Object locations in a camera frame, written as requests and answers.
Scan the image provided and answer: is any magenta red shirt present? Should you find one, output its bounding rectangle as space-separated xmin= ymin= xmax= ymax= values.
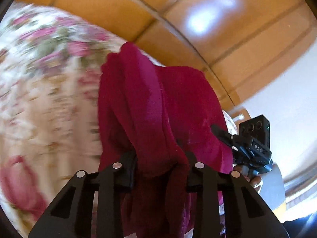
xmin=98 ymin=42 xmax=233 ymax=237

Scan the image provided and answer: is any white sleeve forearm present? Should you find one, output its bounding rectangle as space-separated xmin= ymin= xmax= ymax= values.
xmin=259 ymin=163 xmax=286 ymax=211

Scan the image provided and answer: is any person's right hand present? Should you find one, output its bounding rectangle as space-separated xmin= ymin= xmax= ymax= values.
xmin=233 ymin=165 xmax=263 ymax=193

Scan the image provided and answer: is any wooden panelled wardrobe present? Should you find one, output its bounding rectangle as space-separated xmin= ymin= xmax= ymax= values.
xmin=20 ymin=0 xmax=316 ymax=110

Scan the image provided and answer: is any floral bed cover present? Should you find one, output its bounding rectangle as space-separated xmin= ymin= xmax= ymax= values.
xmin=1 ymin=3 xmax=126 ymax=237

